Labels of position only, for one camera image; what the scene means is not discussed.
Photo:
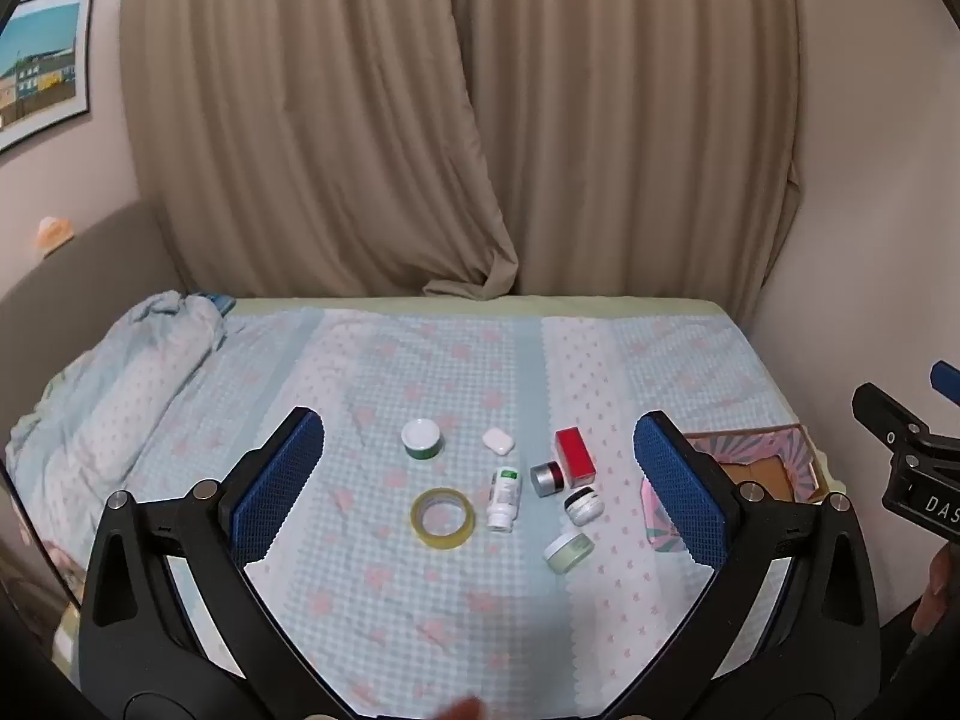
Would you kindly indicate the patterned cardboard box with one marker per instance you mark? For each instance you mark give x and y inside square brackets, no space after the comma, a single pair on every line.
[772,480]

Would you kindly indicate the white pill bottle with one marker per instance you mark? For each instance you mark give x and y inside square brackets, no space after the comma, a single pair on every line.
[504,499]

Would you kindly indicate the checked floral bed blanket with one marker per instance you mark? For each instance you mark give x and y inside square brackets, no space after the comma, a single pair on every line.
[420,615]

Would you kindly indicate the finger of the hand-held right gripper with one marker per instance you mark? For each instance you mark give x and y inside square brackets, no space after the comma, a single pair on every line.
[946,379]
[889,420]

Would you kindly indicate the small blue object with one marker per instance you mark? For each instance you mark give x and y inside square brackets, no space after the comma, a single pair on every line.
[219,304]

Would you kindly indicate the red box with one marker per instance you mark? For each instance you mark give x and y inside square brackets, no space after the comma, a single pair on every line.
[576,457]

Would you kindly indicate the small orange object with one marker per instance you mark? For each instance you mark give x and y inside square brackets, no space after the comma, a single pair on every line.
[52,232]

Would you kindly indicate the person's right hand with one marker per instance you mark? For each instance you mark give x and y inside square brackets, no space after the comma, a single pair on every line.
[937,592]

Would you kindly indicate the green jar with white lid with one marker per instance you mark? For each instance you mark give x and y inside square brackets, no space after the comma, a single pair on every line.
[420,435]

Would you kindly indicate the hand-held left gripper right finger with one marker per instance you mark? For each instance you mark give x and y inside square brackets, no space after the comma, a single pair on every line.
[679,495]

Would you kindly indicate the grey headboard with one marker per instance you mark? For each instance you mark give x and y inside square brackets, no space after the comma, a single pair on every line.
[97,270]

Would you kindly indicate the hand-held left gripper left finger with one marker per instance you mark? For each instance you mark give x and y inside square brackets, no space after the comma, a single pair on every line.
[277,487]

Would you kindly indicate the yellow tape roll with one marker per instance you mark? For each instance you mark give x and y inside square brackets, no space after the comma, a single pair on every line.
[421,532]

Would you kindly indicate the pale green lidded glass jar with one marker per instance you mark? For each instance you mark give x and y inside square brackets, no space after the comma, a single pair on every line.
[566,551]

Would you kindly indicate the black and white jar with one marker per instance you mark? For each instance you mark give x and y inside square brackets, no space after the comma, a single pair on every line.
[583,506]

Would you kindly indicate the silver and red jar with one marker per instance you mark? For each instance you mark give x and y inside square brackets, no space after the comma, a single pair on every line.
[547,478]

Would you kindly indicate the crumpled light blue blanket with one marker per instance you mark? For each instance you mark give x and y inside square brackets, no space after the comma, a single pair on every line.
[142,382]

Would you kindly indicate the white earbuds case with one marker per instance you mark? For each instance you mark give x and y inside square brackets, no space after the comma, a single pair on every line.
[499,441]

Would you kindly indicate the beige curtain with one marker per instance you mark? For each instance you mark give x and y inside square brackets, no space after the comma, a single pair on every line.
[300,112]
[637,112]

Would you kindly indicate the framed wall picture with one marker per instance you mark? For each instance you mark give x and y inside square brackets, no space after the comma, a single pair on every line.
[45,67]

